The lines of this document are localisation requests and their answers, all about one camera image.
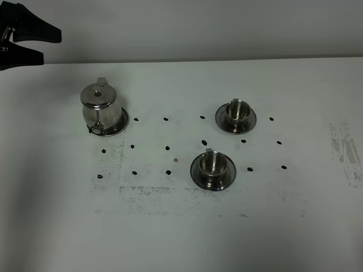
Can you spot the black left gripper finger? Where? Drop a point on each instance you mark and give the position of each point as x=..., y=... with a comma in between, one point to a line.
x=13, y=56
x=18, y=21

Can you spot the stainless steel teapot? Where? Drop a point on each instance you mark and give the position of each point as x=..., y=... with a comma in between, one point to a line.
x=101, y=110

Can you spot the teapot steel saucer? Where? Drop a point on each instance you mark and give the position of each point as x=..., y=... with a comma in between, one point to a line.
x=120, y=125

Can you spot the far steel saucer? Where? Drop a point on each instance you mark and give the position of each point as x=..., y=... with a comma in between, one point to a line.
x=220, y=118

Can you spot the far steel teacup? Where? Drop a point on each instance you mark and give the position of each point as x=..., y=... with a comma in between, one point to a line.
x=237, y=112

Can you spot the steel teacup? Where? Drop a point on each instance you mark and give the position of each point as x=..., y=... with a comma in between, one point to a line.
x=237, y=112
x=212, y=163

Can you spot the near steel teacup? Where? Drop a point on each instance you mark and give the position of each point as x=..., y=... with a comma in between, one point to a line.
x=212, y=163

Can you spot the near steel saucer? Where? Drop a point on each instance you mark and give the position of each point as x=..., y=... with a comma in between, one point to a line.
x=213, y=183

